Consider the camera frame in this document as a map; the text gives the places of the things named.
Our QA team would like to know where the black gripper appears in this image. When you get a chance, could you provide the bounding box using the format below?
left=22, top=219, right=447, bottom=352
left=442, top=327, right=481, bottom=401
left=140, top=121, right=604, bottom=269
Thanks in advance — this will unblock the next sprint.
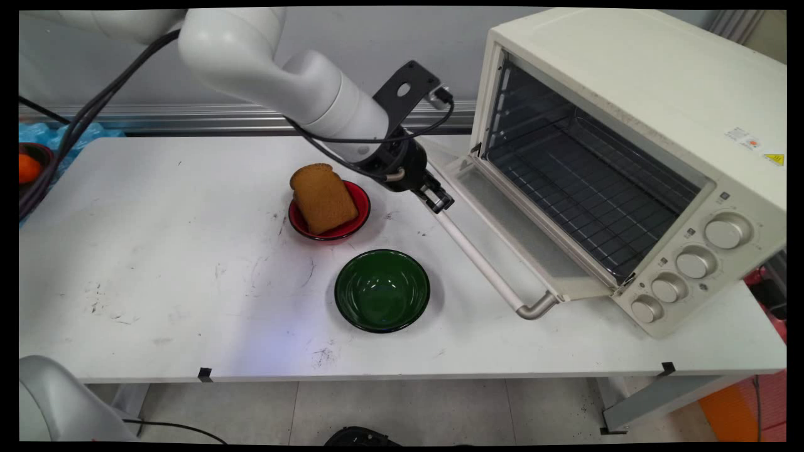
left=361, top=135, right=455, bottom=215

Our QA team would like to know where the oven glass door with handle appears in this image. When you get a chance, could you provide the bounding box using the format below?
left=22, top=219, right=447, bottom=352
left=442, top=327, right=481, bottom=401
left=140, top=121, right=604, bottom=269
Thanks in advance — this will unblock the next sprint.
left=426, top=139, right=636, bottom=321

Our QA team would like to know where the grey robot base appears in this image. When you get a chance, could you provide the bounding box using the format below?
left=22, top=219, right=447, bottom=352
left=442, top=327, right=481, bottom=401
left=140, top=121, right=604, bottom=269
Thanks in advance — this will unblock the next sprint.
left=19, top=355, right=143, bottom=443

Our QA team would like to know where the red enamel bowl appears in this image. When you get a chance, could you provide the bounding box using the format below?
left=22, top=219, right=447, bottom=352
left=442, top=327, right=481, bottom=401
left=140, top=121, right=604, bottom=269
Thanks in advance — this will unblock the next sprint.
left=288, top=180, right=372, bottom=244

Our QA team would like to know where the green enamel bowl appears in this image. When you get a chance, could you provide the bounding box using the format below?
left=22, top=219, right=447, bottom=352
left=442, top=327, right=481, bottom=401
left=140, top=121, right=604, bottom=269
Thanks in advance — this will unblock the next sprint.
left=334, top=249, right=432, bottom=334

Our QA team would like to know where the brown toast bread slice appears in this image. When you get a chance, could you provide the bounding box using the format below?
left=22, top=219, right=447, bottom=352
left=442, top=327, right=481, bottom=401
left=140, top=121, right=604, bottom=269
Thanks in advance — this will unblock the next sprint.
left=290, top=163, right=360, bottom=236

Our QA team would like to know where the metal oven rack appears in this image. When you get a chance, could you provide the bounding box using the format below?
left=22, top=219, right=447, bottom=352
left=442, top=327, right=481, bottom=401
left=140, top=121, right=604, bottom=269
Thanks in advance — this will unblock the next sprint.
left=487, top=114, right=702, bottom=284

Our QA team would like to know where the smallest silver oven knob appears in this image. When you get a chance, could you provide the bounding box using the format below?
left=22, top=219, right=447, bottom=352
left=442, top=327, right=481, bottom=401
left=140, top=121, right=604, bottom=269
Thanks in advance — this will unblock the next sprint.
left=631, top=294, right=665, bottom=325

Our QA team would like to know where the black round floor object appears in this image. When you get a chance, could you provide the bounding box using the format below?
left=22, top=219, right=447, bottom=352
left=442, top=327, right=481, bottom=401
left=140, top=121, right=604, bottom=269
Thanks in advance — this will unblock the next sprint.
left=323, top=426, right=403, bottom=447

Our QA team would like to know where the cream toaster oven body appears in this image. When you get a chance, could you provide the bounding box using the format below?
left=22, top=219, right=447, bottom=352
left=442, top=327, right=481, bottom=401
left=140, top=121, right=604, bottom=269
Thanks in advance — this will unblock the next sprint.
left=470, top=8, right=787, bottom=340

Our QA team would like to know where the largest silver oven knob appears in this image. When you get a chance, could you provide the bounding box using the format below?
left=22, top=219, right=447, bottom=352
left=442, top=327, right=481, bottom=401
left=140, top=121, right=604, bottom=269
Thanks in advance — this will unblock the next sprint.
left=705, top=212, right=754, bottom=250

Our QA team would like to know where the grey table leg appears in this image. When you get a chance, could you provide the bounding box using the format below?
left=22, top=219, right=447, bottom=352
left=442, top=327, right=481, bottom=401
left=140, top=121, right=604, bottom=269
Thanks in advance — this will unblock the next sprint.
left=600, top=375, right=754, bottom=436

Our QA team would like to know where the white oven label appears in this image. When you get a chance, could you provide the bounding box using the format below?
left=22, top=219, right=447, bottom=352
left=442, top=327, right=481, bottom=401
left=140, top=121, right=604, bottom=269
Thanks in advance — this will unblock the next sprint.
left=725, top=127, right=763, bottom=152

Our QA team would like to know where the grey pleated curtain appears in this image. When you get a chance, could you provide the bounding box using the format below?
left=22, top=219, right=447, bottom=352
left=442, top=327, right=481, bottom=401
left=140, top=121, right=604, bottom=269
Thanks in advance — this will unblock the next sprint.
left=707, top=9, right=768, bottom=46

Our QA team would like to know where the red plastic item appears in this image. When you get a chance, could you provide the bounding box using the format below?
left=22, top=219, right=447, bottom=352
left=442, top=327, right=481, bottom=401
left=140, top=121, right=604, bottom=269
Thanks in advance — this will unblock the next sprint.
left=744, top=267, right=787, bottom=343

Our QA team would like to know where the orange plastic box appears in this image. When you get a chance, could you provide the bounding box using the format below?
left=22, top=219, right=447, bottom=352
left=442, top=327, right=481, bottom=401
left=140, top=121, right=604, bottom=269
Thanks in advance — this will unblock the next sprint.
left=698, top=370, right=787, bottom=443

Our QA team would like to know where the orange fruit in bowl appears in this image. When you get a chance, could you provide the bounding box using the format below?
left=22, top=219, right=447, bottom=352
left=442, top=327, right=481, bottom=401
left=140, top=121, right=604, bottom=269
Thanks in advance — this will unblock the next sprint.
left=19, top=142, right=56, bottom=203

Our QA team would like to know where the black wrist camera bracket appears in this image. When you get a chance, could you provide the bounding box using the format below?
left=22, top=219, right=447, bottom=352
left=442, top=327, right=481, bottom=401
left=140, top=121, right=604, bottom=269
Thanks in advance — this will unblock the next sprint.
left=372, top=60, right=455, bottom=136

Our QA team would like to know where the aluminium rail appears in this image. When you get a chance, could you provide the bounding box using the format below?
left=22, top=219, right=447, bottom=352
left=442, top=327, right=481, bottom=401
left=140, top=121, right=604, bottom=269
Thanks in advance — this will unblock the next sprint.
left=19, top=100, right=478, bottom=136

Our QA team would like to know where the black floor cable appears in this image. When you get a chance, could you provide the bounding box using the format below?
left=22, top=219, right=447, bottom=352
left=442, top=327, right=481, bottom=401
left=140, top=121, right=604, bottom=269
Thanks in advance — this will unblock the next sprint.
left=122, top=419, right=228, bottom=445

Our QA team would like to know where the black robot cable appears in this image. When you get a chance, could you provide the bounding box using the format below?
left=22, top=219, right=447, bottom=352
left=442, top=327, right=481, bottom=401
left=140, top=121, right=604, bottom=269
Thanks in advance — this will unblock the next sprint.
left=19, top=31, right=410, bottom=222
left=19, top=28, right=455, bottom=218

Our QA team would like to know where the thin black background cable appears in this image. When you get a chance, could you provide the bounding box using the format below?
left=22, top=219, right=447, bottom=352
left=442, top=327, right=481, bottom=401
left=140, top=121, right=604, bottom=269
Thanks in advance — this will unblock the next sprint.
left=19, top=94, right=71, bottom=124

